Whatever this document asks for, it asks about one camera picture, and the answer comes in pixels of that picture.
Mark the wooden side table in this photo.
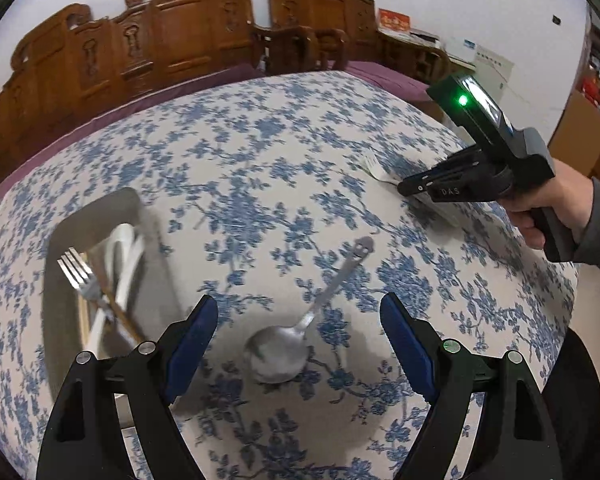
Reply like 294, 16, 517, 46
378, 32, 476, 84

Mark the metal rectangular tray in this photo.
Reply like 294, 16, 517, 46
42, 188, 186, 394

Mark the red box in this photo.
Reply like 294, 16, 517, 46
378, 9, 411, 34

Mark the white ceramic soup spoon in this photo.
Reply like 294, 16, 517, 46
104, 223, 145, 311

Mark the carved wooden sofa bench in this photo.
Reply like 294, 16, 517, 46
0, 0, 259, 182

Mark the steel fork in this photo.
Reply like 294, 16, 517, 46
57, 247, 114, 321

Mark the white router box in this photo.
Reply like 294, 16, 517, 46
444, 36, 477, 63

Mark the white plastic fork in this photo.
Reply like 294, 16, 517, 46
362, 150, 460, 228

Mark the dark wooden chopstick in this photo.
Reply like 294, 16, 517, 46
102, 288, 144, 344

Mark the white plastic knife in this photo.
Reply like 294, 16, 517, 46
86, 223, 145, 354

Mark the light bamboo chopstick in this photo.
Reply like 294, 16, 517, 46
76, 296, 91, 350

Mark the carved wooden armchair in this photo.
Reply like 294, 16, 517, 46
268, 0, 378, 62

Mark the blue floral tablecloth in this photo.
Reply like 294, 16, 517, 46
0, 72, 578, 479

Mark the white electrical panel box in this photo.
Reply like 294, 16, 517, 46
474, 44, 515, 101

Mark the steel spoon smiley handle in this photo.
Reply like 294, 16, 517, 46
244, 236, 375, 385

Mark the purple seat cushion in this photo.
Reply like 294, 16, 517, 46
346, 61, 431, 104

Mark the purple bench cushion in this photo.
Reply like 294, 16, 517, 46
0, 64, 264, 201

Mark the person's right hand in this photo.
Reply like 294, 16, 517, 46
498, 159, 594, 249

